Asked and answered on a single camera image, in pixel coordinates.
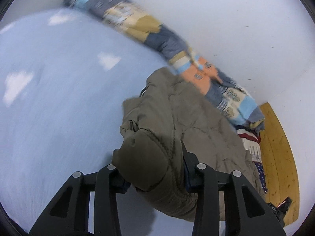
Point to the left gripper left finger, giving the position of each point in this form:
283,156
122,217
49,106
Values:
68,211

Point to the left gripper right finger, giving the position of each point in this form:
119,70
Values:
246,213

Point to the olive green puffer jacket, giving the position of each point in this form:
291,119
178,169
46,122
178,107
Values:
171,116

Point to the wooden headboard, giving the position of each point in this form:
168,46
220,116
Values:
279,165

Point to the navy star patterned pillow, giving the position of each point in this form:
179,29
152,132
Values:
251,142

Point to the light blue bed sheet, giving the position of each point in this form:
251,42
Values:
64,77

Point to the patchwork patterned quilt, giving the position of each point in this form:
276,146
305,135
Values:
225,94

